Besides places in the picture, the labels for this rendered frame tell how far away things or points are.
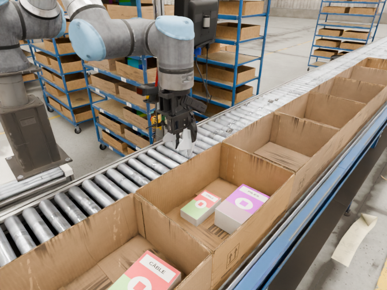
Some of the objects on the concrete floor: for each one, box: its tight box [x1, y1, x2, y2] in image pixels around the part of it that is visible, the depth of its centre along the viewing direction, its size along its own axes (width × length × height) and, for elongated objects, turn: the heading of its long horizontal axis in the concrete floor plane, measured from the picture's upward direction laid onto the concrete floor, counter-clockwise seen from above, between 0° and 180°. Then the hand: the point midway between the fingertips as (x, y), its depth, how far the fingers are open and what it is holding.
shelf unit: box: [308, 0, 386, 71], centre depth 508 cm, size 98×49×196 cm, turn 47°
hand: (183, 148), depth 82 cm, fingers open, 5 cm apart
